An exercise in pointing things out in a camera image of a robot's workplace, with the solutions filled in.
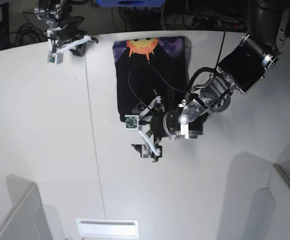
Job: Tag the black T-shirt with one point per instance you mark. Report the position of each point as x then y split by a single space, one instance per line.
147 68

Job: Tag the grey monitor edge left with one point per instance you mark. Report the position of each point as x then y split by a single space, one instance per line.
27 219

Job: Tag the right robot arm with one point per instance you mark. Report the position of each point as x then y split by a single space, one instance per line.
57 13

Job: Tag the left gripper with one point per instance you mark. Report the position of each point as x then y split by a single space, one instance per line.
156 123

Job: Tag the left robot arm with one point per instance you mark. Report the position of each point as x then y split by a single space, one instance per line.
209 90

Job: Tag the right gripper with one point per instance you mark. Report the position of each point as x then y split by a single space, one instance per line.
68 38

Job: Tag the blue box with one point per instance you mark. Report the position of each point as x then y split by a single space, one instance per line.
130 3

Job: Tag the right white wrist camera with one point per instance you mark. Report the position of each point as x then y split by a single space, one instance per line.
55 58

